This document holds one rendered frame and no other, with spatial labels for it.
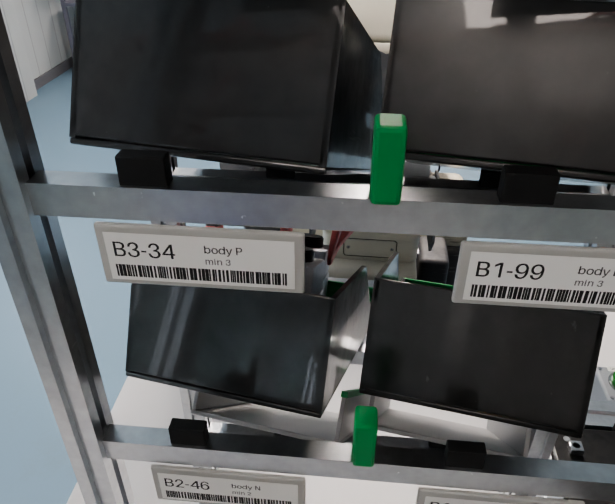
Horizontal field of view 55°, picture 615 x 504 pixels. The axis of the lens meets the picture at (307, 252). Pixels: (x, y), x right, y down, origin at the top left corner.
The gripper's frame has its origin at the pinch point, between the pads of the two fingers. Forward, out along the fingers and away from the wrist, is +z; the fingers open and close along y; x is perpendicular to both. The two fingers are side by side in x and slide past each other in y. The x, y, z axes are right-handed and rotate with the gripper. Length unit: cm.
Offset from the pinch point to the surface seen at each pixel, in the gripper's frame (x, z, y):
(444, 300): -18.9, 13.1, 11.2
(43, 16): 262, -347, -298
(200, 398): -0.1, 16.2, -6.5
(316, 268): -8.0, 6.2, 2.2
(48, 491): 136, 16, -81
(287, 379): -16.3, 18.5, 2.7
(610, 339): 51, -20, 51
